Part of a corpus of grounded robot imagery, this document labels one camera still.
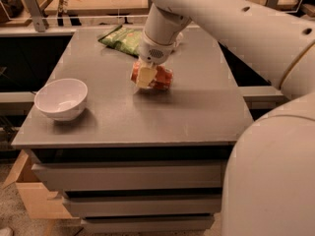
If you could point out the top grey drawer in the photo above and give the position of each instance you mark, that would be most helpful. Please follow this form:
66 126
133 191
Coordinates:
130 175

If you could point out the orange soda can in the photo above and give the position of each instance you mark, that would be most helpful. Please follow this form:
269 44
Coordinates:
162 81

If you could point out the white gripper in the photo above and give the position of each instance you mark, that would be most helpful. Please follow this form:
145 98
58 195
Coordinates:
153 52

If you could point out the grey drawer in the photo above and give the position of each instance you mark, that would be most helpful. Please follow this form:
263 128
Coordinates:
148 224
143 205
130 175

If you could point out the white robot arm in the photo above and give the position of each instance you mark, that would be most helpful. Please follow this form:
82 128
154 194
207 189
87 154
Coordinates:
269 181

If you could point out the clear plastic water bottle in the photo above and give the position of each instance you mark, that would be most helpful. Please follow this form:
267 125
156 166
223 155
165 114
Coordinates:
178 40

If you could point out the cardboard box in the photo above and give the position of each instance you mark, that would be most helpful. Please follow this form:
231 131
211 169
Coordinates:
39 202

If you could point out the left metal bracket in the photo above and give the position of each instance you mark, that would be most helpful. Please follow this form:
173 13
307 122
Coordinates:
38 19

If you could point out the green chip bag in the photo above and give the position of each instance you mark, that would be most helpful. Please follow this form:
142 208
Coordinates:
122 39

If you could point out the bottom grey drawer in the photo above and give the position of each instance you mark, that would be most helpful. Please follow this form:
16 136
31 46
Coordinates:
148 224

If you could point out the middle grey drawer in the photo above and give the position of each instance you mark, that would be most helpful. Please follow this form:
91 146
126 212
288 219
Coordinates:
143 205

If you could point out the white bowl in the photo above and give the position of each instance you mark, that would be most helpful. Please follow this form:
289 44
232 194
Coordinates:
62 100

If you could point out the grey drawer cabinet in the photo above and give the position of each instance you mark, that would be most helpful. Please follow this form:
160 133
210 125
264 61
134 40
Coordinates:
199 118

